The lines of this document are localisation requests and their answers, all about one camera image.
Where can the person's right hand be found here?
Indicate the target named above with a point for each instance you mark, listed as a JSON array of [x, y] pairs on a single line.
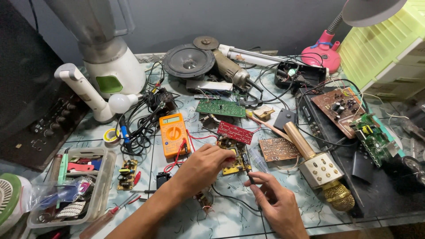
[[282, 212]]

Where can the person's left hand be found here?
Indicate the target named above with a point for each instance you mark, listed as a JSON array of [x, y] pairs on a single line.
[[199, 169]]

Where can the red multimeter test lead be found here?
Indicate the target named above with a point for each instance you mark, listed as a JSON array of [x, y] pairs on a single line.
[[179, 154]]

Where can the black multimeter test lead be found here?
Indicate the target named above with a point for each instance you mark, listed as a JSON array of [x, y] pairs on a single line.
[[232, 198]]

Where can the yellow power supply circuit board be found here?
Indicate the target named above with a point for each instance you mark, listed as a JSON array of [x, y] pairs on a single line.
[[237, 162]]

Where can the orange digital multimeter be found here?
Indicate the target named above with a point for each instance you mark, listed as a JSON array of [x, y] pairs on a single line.
[[173, 134]]

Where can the red circuit board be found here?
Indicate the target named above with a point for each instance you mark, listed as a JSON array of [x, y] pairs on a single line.
[[235, 132]]

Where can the clear syringe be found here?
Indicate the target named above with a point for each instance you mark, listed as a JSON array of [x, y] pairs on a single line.
[[259, 161]]

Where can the gold karaoke microphone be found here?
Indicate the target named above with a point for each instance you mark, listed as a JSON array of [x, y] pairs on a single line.
[[318, 167]]

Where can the thin small screwdriver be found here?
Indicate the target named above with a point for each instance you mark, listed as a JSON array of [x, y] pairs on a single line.
[[142, 191]]

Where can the small red clip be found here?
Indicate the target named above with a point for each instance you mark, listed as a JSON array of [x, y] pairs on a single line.
[[137, 177]]

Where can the brown bare circuit board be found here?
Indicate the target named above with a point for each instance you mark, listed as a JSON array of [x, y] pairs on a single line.
[[278, 149]]

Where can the long green circuit board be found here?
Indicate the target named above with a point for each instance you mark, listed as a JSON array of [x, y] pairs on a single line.
[[220, 108]]

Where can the small yellow circuit board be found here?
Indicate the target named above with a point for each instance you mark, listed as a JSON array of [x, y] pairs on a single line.
[[127, 175]]

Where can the black amplifier chassis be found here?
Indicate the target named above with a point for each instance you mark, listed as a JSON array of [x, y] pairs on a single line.
[[335, 156]]

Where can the translucent orange toothbrush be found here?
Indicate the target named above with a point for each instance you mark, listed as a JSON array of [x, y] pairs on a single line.
[[267, 125]]

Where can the flat silver metal case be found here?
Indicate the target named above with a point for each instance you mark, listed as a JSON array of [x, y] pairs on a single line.
[[209, 86]]

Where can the small beige panel meter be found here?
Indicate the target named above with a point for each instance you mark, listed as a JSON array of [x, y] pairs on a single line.
[[263, 113]]

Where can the black metal plate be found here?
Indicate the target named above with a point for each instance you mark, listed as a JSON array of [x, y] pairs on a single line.
[[362, 166]]

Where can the small black box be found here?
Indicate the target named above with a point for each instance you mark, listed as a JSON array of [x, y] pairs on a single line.
[[285, 119]]

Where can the clear plastic parts container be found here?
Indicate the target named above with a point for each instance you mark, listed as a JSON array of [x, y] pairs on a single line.
[[101, 186]]

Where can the white light bulb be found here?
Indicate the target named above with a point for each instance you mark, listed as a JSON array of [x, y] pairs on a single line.
[[119, 103]]

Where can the grey angle grinder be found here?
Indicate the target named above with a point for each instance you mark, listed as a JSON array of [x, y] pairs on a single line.
[[229, 68]]

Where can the black speaker driver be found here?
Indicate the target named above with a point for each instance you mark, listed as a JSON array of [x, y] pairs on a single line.
[[188, 61]]

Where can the brown circuit board with capacitors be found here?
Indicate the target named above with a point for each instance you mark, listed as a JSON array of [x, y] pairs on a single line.
[[335, 109]]

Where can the green power circuit board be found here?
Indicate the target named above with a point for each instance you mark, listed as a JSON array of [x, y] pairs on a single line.
[[375, 139]]

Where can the red plastic tool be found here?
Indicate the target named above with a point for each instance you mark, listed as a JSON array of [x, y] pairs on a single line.
[[79, 167]]

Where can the white tube lamp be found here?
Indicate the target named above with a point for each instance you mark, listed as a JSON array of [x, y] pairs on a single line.
[[252, 58]]

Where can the white blender with clear jar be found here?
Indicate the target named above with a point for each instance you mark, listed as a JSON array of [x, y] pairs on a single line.
[[113, 66]]

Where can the white LED panel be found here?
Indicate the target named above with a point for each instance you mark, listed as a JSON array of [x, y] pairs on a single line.
[[70, 209]]

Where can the green plastic tweezers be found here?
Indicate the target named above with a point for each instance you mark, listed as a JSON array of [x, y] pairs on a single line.
[[62, 172]]

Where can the white handheld lamp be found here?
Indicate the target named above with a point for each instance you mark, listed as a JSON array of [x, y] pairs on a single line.
[[86, 91]]

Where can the open black electronics box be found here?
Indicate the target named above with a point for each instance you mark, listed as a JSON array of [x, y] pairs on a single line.
[[300, 75]]

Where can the heap of dark machine parts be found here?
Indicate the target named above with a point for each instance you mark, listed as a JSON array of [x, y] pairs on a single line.
[[411, 156]]

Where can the brown cylindrical tool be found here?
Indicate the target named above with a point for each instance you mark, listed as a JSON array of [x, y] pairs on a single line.
[[55, 167]]

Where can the clear plastic bag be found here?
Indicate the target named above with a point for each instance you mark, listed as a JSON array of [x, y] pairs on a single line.
[[56, 194]]

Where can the pink desk lamp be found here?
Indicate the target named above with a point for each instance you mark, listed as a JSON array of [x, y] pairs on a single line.
[[322, 53]]

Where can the black amplifier cabinet with knobs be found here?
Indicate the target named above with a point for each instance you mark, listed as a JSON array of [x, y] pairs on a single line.
[[30, 99]]

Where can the light green plastic drawer cabinet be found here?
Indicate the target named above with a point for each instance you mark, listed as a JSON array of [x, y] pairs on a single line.
[[381, 53]]

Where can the white and green fan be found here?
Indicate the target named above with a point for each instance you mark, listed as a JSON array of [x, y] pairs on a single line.
[[10, 199]]

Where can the small black switch block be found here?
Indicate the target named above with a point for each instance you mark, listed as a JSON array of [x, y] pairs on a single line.
[[162, 179]]

